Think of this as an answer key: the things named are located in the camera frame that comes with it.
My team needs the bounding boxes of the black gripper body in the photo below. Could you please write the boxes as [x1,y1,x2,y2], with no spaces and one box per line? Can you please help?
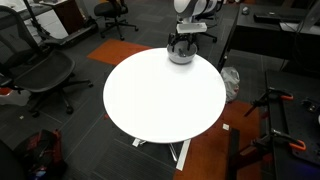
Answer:
[175,32,194,44]

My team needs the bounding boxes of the gray bowl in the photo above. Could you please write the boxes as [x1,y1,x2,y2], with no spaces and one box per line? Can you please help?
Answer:
[166,43,199,65]

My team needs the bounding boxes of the white plastic bag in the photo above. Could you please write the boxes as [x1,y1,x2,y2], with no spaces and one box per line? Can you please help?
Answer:
[220,66,241,103]

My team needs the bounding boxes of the black office desk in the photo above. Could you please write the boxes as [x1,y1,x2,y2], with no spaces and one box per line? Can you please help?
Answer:
[217,3,320,73]

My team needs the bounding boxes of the black padded office chair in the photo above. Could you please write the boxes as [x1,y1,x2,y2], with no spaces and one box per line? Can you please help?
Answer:
[93,0,140,42]

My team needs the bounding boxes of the black keyboard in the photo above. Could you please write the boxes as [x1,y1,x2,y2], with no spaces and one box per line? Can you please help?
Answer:
[253,11,285,25]

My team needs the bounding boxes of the black flat platform base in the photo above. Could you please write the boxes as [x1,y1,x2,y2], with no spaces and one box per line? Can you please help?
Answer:
[43,18,99,48]

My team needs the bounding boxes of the white desk with brown panel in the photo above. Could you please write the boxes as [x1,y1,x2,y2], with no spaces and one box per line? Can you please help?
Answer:
[0,0,86,41]

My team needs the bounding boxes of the white table base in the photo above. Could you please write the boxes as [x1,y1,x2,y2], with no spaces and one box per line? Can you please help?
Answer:
[131,137,192,172]

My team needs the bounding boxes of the black upright beam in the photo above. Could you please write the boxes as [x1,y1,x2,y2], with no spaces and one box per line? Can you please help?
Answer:
[225,128,242,180]

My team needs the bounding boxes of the black perforated work table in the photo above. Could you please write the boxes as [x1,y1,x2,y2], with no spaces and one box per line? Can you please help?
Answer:
[264,69,320,180]

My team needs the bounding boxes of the black mesh office chair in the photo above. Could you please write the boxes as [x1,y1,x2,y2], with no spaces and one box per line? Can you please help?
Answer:
[0,5,94,118]

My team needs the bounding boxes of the small black device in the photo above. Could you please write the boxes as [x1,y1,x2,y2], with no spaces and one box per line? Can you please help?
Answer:
[301,97,320,114]

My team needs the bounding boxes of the black tripod stand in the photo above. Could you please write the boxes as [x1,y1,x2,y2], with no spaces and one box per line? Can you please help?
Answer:
[22,0,54,43]

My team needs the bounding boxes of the red and black bag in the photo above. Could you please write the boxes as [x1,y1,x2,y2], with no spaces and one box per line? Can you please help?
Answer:
[13,128,68,180]

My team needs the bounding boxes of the orange-handled black bar clamp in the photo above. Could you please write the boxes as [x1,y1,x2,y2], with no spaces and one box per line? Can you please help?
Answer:
[250,128,308,155]
[244,86,295,118]

